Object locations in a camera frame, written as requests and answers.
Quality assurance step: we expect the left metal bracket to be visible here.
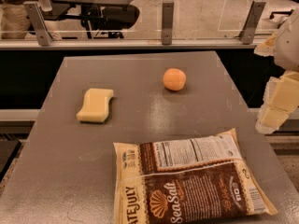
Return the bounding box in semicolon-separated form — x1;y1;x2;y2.
24;1;52;46

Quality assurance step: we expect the orange ball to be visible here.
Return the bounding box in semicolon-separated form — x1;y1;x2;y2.
163;68;186;91

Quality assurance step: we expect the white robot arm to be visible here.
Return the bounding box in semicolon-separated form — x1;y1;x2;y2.
254;8;299;134

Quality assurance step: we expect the middle metal bracket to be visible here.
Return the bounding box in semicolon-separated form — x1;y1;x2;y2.
161;1;174;45

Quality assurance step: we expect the metal bracket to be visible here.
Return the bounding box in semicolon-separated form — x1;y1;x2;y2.
24;1;52;46
161;1;174;45
239;1;265;45

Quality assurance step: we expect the person in beige trousers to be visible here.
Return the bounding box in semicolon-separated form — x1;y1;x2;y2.
0;0;64;41

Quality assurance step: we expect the yellow sponge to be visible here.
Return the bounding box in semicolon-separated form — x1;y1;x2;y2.
76;88;114;122

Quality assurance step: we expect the brown sea salt chip bag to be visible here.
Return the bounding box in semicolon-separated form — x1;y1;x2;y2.
114;129;278;224

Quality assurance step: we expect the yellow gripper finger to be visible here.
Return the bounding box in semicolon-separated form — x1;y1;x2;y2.
254;32;278;57
255;71;299;134

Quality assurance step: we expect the glass barrier panel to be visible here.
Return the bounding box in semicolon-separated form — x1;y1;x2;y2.
1;0;298;43

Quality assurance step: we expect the black chair base right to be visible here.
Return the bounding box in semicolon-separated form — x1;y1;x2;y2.
269;9;293;20

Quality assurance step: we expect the right metal bracket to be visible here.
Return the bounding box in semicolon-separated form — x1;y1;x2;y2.
239;1;265;45

